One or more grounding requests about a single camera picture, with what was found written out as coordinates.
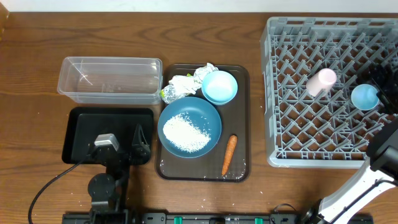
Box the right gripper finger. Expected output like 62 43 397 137
369 64 387 93
377 91 395 114

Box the light blue cup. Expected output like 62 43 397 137
351 84 379 111

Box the pile of white rice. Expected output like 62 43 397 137
162 113 211 153

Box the dark blue plate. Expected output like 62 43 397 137
158 96 222 159

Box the pink white cup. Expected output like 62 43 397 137
306 68 337 96

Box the light blue bowl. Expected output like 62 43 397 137
201 70 238 105

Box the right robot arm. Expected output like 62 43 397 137
298 60 397 223

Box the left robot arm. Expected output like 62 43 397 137
88 124 151 223

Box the grey dishwasher rack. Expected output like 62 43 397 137
261 17 397 169

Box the black plastic tray bin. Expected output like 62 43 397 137
62 107 154 164

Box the brown serving tray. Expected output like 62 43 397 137
155 65 251 182

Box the crumpled foil wrapper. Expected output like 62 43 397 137
160 75 202 104

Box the clear plastic bin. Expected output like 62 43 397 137
57 57 163 105

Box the orange carrot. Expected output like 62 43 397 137
221 134 238 175

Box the crumpled white paper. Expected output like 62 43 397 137
193 63 218 83

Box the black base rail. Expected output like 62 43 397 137
61 212 374 224

